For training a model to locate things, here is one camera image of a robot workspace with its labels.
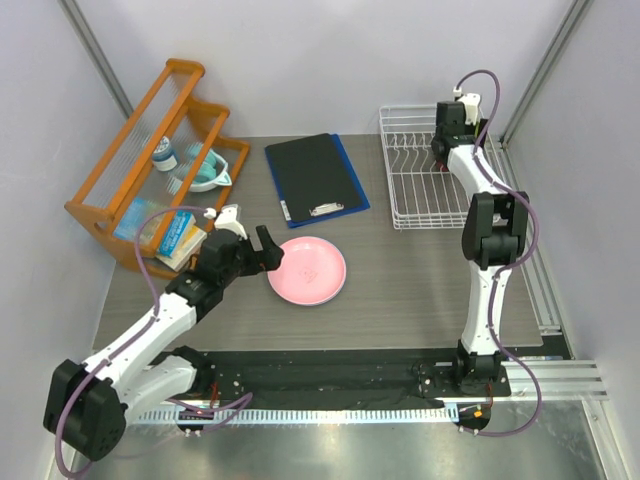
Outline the red floral plate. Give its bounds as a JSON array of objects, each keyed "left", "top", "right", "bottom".
[{"left": 436, "top": 160, "right": 449, "bottom": 173}]

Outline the pink plate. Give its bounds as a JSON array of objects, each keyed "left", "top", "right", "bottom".
[{"left": 266, "top": 236, "right": 347, "bottom": 305}]

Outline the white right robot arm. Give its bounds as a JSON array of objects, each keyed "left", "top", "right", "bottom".
[{"left": 429, "top": 93, "right": 528, "bottom": 396}]

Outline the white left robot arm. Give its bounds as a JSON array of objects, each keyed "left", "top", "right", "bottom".
[{"left": 43, "top": 225, "right": 284, "bottom": 462}]

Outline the orange wooden shelf rack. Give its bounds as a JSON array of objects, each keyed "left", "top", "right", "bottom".
[{"left": 65, "top": 58, "right": 250, "bottom": 279}]

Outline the blue white book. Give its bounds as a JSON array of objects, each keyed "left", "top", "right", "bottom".
[{"left": 155, "top": 212, "right": 207, "bottom": 271}]

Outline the blue black clipboard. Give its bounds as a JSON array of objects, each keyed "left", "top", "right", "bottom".
[{"left": 264, "top": 133, "right": 370, "bottom": 228}]

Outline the white bowl with teal items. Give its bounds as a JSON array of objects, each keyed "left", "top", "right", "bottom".
[{"left": 167, "top": 143, "right": 233, "bottom": 194}]

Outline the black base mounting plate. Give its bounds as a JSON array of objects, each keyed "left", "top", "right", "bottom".
[{"left": 180, "top": 348, "right": 511, "bottom": 411}]

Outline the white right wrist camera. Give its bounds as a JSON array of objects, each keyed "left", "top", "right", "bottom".
[{"left": 453, "top": 86, "right": 482, "bottom": 125}]

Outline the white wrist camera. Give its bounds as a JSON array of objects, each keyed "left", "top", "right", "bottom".
[
  {"left": 453, "top": 86, "right": 482, "bottom": 125},
  {"left": 203, "top": 204, "right": 248, "bottom": 240}
]

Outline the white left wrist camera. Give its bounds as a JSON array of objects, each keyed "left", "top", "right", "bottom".
[{"left": 203, "top": 204, "right": 248, "bottom": 240}]

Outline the white wire dish rack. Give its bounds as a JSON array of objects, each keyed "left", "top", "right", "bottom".
[{"left": 379, "top": 104, "right": 505, "bottom": 230}]

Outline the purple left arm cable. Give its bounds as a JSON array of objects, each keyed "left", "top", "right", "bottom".
[{"left": 54, "top": 206, "right": 255, "bottom": 480}]

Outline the white slotted cable duct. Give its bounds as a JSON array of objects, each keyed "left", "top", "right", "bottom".
[{"left": 133, "top": 404, "right": 459, "bottom": 427}]

